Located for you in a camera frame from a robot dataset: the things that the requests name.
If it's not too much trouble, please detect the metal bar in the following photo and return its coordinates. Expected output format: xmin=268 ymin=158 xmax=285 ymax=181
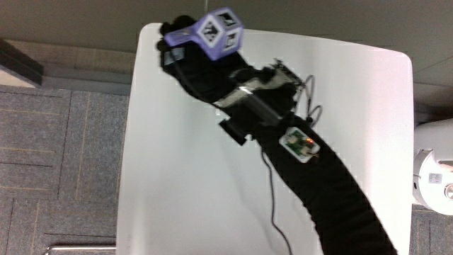
xmin=43 ymin=243 xmax=117 ymax=255

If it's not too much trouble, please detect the person's right forearm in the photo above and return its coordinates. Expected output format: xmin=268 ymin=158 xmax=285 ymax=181
xmin=214 ymin=59 xmax=398 ymax=255

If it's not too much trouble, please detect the person's right hand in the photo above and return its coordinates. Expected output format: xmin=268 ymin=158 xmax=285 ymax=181
xmin=156 ymin=6 xmax=270 ymax=111

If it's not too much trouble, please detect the white round device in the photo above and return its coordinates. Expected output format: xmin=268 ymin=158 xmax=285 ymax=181
xmin=412 ymin=118 xmax=453 ymax=216

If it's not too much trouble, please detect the dark wooden furniture corner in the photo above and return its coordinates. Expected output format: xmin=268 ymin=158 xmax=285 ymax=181
xmin=0 ymin=38 xmax=45 ymax=89

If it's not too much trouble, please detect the black cable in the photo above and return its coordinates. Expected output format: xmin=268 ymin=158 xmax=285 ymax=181
xmin=260 ymin=147 xmax=294 ymax=255

